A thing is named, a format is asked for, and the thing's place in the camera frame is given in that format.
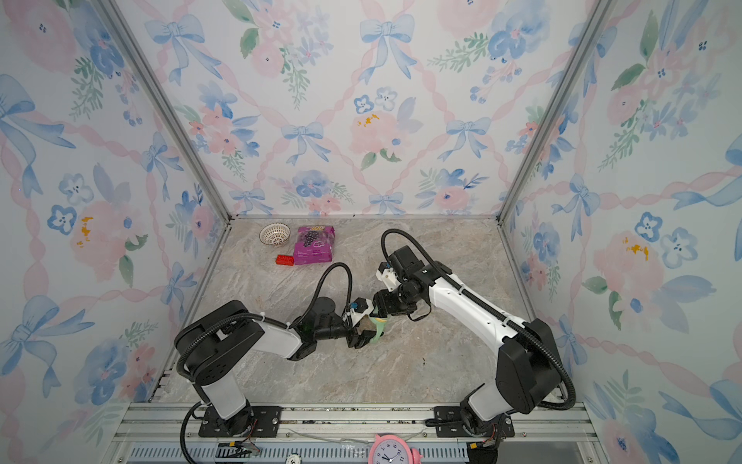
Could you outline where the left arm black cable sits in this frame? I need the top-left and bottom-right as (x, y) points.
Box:
(175, 262), (355, 464)

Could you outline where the purple snack box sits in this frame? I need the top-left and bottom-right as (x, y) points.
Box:
(293, 225), (335, 266)

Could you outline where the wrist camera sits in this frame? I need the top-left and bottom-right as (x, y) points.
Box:
(344, 298), (374, 328)
(376, 262), (401, 292)

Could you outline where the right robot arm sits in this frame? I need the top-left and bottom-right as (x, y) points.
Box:
(373, 247), (576, 436)

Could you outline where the pink alarm clock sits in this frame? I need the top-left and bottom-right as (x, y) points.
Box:
(367, 434), (422, 464)

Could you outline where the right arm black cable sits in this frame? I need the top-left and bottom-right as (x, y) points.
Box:
(381, 228), (578, 412)

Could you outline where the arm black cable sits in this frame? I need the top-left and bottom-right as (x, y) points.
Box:
(381, 228), (578, 412)
(175, 262), (355, 464)

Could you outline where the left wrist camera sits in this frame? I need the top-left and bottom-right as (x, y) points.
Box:
(344, 298), (374, 328)

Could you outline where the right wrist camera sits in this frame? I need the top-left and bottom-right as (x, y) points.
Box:
(376, 262), (401, 292)

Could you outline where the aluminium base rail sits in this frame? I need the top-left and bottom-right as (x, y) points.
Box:
(102, 403), (609, 463)

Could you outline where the red toy brick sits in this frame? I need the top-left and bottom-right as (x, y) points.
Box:
(276, 255), (295, 267)

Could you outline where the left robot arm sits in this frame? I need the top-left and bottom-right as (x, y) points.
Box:
(175, 297), (386, 439)

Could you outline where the patterned white bowl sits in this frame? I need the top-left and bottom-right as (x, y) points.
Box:
(259, 222), (291, 247)

